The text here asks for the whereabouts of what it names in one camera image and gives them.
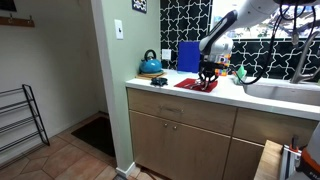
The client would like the wooden table top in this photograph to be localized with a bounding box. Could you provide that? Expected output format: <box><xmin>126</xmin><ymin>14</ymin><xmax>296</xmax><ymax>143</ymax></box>
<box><xmin>254</xmin><ymin>139</ymin><xmax>284</xmax><ymax>180</ymax></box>

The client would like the red towel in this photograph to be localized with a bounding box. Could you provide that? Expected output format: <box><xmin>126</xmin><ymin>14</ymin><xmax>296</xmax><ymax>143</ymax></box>
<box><xmin>173</xmin><ymin>77</ymin><xmax>219</xmax><ymax>93</ymax></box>

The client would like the blue cutting board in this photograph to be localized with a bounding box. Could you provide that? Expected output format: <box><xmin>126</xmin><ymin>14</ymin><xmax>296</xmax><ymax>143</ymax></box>
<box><xmin>176</xmin><ymin>40</ymin><xmax>201</xmax><ymax>74</ymax></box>

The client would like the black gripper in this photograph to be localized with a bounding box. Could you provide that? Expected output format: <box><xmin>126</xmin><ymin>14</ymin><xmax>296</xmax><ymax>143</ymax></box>
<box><xmin>198</xmin><ymin>65</ymin><xmax>220</xmax><ymax>91</ymax></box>

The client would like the small black dish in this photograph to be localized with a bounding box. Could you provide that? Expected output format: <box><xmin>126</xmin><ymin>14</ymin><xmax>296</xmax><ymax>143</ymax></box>
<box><xmin>150</xmin><ymin>77</ymin><xmax>169</xmax><ymax>87</ymax></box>

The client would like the steel faucet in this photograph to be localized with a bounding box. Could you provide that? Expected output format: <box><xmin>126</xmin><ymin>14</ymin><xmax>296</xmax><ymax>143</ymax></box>
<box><xmin>289</xmin><ymin>30</ymin><xmax>320</xmax><ymax>84</ymax></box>

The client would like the wooden trivet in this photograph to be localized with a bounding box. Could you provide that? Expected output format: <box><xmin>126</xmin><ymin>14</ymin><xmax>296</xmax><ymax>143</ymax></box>
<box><xmin>135</xmin><ymin>70</ymin><xmax>168</xmax><ymax>81</ymax></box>

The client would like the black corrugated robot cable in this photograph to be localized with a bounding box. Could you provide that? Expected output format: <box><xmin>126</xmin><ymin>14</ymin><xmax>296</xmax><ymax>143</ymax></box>
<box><xmin>233</xmin><ymin>0</ymin><xmax>320</xmax><ymax>86</ymax></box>

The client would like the teal kettle with black handle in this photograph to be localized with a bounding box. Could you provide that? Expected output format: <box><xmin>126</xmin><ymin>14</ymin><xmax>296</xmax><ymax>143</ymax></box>
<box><xmin>138</xmin><ymin>49</ymin><xmax>164</xmax><ymax>75</ymax></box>

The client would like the white light switch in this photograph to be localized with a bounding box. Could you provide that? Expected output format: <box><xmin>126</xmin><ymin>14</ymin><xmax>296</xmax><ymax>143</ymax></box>
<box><xmin>114</xmin><ymin>18</ymin><xmax>124</xmax><ymax>41</ymax></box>

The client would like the aluminium frame profile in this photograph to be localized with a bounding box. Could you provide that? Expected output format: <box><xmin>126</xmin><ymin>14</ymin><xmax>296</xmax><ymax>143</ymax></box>
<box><xmin>279</xmin><ymin>134</ymin><xmax>303</xmax><ymax>180</ymax></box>

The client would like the black metal shoe rack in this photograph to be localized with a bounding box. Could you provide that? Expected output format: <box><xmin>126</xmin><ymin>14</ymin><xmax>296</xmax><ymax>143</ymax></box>
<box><xmin>0</xmin><ymin>83</ymin><xmax>51</xmax><ymax>158</ymax></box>

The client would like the wooden kitchen cabinet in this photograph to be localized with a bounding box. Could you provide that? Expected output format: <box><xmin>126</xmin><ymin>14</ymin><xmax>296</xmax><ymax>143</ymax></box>
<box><xmin>126</xmin><ymin>87</ymin><xmax>319</xmax><ymax>180</ymax></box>

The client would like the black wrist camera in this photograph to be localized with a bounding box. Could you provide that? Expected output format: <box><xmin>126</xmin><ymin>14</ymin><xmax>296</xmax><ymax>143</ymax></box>
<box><xmin>198</xmin><ymin>59</ymin><xmax>218</xmax><ymax>68</ymax></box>

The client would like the framed tile picture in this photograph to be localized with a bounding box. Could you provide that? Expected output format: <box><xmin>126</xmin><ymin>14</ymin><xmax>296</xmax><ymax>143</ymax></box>
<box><xmin>131</xmin><ymin>0</ymin><xmax>148</xmax><ymax>14</ymax></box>

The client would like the wooden coat hook rail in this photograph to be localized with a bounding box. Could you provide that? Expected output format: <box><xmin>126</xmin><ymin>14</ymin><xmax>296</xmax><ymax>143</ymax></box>
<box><xmin>0</xmin><ymin>13</ymin><xmax>36</xmax><ymax>28</ymax></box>

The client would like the dark floor mat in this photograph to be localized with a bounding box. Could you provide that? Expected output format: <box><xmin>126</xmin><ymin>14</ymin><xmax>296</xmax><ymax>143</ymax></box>
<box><xmin>70</xmin><ymin>115</ymin><xmax>116</xmax><ymax>158</ymax></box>

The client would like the white wall outlet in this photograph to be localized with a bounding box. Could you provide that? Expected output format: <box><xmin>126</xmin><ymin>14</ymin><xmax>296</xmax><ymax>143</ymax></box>
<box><xmin>161</xmin><ymin>48</ymin><xmax>172</xmax><ymax>61</ymax></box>

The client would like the metal drawer handle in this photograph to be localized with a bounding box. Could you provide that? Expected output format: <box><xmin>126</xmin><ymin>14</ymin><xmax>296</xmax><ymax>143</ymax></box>
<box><xmin>158</xmin><ymin>104</ymin><xmax>184</xmax><ymax>114</ymax></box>

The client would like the dark picture frame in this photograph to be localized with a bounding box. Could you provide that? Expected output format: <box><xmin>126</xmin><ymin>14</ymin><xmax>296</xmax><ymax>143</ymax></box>
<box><xmin>0</xmin><ymin>0</ymin><xmax>18</xmax><ymax>13</ymax></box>

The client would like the colourful patterned board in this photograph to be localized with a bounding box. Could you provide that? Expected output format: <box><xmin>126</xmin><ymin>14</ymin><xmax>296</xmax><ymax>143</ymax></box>
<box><xmin>214</xmin><ymin>54</ymin><xmax>232</xmax><ymax>77</ymax></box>

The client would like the window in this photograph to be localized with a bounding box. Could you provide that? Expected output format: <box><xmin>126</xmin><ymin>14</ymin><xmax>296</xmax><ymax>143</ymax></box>
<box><xmin>210</xmin><ymin>0</ymin><xmax>320</xmax><ymax>41</ymax></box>

